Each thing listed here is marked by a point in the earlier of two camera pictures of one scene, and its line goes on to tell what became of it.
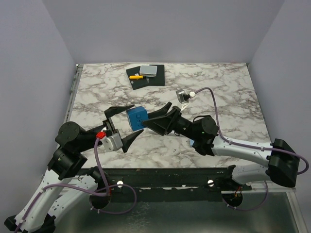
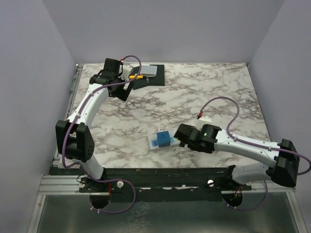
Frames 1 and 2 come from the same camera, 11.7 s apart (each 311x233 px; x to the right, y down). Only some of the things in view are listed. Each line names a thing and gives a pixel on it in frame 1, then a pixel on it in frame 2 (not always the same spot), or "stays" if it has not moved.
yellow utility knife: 136,76 stays
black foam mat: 158,80 stays
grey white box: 148,71 stays
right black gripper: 163,124 to 190,146
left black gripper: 112,112 to 122,93
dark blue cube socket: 135,116 to 163,139
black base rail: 172,185 stays
